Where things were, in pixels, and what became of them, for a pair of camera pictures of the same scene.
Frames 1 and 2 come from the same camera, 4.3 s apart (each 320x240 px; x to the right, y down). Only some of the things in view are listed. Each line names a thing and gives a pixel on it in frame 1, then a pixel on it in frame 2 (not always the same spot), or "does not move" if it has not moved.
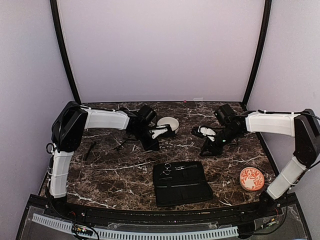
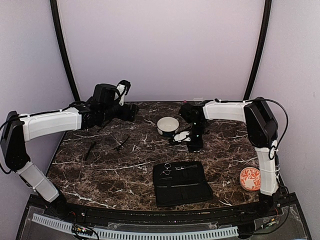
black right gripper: (215, 151) to (192, 146)
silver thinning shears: (184, 167) does not move
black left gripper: (154, 146) to (125, 116)
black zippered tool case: (178, 182) does not move
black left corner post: (59, 32) does not move
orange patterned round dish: (252, 179) does not move
